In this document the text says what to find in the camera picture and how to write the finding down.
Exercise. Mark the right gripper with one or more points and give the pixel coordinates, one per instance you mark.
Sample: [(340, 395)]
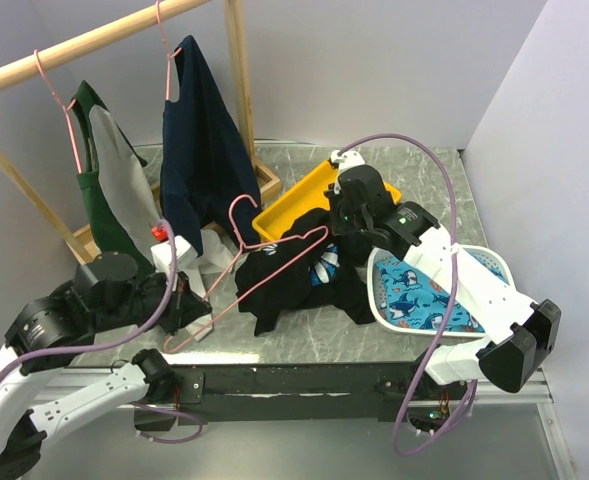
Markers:
[(336, 195)]

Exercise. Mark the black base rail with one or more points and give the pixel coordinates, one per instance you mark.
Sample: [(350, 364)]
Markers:
[(278, 392)]

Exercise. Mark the pink hanger with green shirt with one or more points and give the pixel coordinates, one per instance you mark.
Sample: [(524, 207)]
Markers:
[(66, 108)]

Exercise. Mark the white laundry basket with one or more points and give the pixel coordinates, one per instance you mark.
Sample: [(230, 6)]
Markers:
[(461, 323)]

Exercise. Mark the black t shirt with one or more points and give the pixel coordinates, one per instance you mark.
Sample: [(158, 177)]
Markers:
[(305, 273)]

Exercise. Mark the navy blue shirt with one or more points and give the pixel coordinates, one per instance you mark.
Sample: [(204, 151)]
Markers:
[(205, 164)]

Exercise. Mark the wooden clothes rack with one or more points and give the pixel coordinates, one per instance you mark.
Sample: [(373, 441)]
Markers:
[(81, 242)]

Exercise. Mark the yellow plastic tray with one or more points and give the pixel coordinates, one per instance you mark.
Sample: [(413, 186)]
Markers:
[(305, 195)]

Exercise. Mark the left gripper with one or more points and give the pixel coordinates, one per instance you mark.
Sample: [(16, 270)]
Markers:
[(184, 305)]

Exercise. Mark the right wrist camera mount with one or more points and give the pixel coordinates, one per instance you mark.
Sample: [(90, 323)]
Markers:
[(345, 161)]

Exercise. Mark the green and grey shirt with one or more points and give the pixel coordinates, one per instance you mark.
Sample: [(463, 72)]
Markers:
[(122, 215)]

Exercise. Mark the blue shark print cloth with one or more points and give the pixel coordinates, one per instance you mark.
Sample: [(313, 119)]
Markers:
[(409, 298)]

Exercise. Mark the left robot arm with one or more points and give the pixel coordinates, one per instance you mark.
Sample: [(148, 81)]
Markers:
[(48, 334)]

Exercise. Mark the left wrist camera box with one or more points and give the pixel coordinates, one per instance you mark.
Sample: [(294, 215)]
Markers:
[(162, 253)]

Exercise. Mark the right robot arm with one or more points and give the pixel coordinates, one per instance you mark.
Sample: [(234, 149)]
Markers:
[(520, 332)]

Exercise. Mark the pink hanger with navy shirt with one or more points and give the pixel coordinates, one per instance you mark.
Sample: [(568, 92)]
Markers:
[(170, 55)]

